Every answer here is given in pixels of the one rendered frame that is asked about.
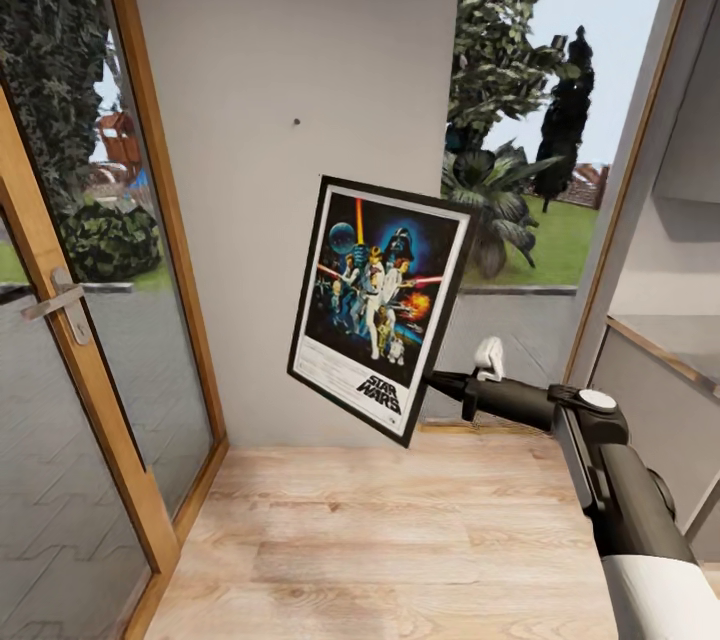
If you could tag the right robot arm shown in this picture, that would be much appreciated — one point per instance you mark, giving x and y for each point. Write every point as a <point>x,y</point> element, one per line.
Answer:
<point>656,589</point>

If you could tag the cabinet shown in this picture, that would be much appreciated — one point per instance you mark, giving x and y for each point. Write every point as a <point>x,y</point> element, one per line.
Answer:
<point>691,166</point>

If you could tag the fixed window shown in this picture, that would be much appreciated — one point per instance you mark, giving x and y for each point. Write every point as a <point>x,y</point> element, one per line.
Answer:
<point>549,104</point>

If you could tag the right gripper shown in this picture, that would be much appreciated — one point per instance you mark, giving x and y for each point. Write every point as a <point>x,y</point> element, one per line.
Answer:
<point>502,398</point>

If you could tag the poster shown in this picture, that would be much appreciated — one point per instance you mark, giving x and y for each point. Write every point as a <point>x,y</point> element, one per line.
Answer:
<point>383,270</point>

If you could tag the door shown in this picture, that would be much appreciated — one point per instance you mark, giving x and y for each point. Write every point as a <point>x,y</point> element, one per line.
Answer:
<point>111,426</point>

